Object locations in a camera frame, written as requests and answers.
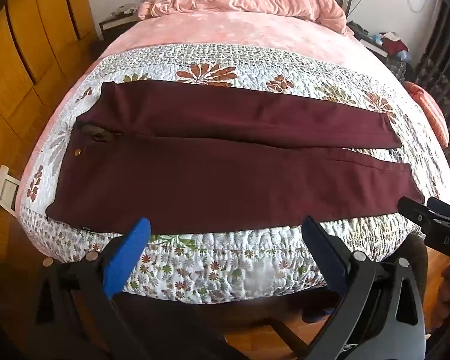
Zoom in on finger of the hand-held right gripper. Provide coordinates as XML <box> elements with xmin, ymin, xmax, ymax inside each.
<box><xmin>427</xmin><ymin>197</ymin><xmax>450</xmax><ymax>220</ymax></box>
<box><xmin>397</xmin><ymin>196</ymin><xmax>441</xmax><ymax>233</ymax></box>

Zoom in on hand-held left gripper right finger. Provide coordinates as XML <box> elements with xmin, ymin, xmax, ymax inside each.
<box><xmin>300</xmin><ymin>215</ymin><xmax>426</xmax><ymax>360</ymax></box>

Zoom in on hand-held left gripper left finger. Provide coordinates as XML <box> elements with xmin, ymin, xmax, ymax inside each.
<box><xmin>35</xmin><ymin>217</ymin><xmax>196</xmax><ymax>360</ymax></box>

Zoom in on maroon pants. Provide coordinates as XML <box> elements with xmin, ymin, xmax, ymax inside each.
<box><xmin>45</xmin><ymin>80</ymin><xmax>425</xmax><ymax>234</ymax></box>

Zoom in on floral quilted bedspread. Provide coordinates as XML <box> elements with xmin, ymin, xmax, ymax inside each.
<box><xmin>17</xmin><ymin>43</ymin><xmax>450</xmax><ymax>304</ymax></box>

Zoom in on orange cushion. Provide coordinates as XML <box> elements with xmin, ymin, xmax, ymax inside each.
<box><xmin>403</xmin><ymin>81</ymin><xmax>450</xmax><ymax>151</ymax></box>

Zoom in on white plastic floor object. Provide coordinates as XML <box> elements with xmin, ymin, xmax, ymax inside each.
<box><xmin>0</xmin><ymin>165</ymin><xmax>24</xmax><ymax>217</ymax></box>

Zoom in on dark patterned curtain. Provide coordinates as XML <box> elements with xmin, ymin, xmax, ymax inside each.
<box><xmin>412</xmin><ymin>0</ymin><xmax>450</xmax><ymax>147</ymax></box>

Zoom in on dark nightstand with clothes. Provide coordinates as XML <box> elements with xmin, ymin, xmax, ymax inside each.
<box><xmin>347</xmin><ymin>22</ymin><xmax>390</xmax><ymax>59</ymax></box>

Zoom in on dark cluttered nightstand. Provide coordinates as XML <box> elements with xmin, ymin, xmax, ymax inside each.
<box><xmin>98</xmin><ymin>4</ymin><xmax>140</xmax><ymax>43</ymax></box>

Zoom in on wooden wardrobe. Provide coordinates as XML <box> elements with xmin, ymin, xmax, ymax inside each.
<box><xmin>0</xmin><ymin>0</ymin><xmax>98</xmax><ymax>181</ymax></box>

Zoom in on pink bed sheet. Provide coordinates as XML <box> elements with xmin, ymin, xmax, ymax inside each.
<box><xmin>19</xmin><ymin>7</ymin><xmax>415</xmax><ymax>211</ymax></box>

